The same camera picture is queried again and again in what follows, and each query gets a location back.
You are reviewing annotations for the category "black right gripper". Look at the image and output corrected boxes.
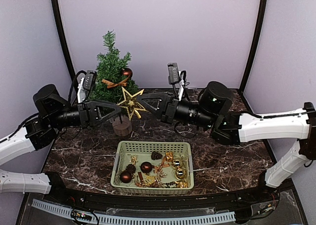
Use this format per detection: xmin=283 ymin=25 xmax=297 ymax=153
xmin=136 ymin=91 xmax=216 ymax=129

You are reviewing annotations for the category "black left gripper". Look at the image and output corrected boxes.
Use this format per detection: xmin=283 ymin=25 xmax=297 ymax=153
xmin=49 ymin=98 xmax=123 ymax=129

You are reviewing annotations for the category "gold star ornament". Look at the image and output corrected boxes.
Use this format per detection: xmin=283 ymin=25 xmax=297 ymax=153
xmin=117 ymin=87 xmax=147 ymax=120

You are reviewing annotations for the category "small green christmas tree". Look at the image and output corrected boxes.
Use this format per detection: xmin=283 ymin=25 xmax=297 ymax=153
xmin=89 ymin=31 xmax=140 ymax=137

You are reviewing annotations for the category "brown ribbon bow ornament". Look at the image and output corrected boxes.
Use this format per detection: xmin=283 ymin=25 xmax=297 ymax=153
xmin=102 ymin=76 xmax=130 ymax=89

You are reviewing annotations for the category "brown ball ornament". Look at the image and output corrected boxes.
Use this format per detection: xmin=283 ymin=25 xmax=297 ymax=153
xmin=121 ymin=68 xmax=133 ymax=78
xmin=140 ymin=161 xmax=153 ymax=174
xmin=119 ymin=171 xmax=132 ymax=184

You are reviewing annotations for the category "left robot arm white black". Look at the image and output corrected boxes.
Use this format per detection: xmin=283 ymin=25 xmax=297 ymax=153
xmin=0 ymin=84 xmax=121 ymax=203

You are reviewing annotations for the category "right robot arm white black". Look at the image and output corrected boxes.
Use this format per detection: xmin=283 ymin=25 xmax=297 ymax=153
xmin=137 ymin=81 xmax=316 ymax=202

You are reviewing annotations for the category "cream perforated plastic basket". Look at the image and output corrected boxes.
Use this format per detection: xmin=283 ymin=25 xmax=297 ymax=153
xmin=111 ymin=141 xmax=194 ymax=195

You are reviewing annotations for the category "pine cone ornament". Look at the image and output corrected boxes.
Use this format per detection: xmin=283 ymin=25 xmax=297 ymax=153
xmin=125 ymin=164 xmax=136 ymax=174
xmin=151 ymin=151 xmax=163 ymax=160

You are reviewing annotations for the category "gold gift box ornament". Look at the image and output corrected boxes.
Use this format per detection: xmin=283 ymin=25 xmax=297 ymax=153
xmin=165 ymin=151 xmax=174 ymax=162
xmin=176 ymin=181 xmax=189 ymax=188

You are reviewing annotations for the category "shiny gold ball ornament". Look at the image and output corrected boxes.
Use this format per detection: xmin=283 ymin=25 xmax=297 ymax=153
xmin=172 ymin=159 xmax=182 ymax=168

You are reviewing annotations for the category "brown ball ornament front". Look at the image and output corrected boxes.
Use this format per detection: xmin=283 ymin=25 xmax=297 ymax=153
xmin=119 ymin=171 xmax=132 ymax=184

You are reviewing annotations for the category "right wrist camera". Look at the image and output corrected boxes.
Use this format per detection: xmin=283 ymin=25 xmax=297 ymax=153
xmin=167 ymin=63 xmax=190 ymax=101

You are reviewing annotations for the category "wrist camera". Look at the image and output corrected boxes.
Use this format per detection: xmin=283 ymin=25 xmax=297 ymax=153
xmin=167 ymin=63 xmax=190 ymax=101
xmin=77 ymin=70 xmax=97 ymax=104

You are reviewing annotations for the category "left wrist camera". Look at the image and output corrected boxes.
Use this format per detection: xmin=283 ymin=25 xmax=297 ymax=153
xmin=77 ymin=70 xmax=97 ymax=104

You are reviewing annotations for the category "black front table rail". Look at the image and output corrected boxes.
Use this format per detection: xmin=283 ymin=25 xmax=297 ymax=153
xmin=43 ymin=187 xmax=279 ymax=211

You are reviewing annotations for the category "black corner frame post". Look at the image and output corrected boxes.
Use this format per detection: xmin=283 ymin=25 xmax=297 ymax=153
xmin=51 ymin=0 xmax=76 ymax=80

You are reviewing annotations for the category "white slotted cable duct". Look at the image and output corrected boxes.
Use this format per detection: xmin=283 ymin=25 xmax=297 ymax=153
xmin=32 ymin=199 xmax=236 ymax=225

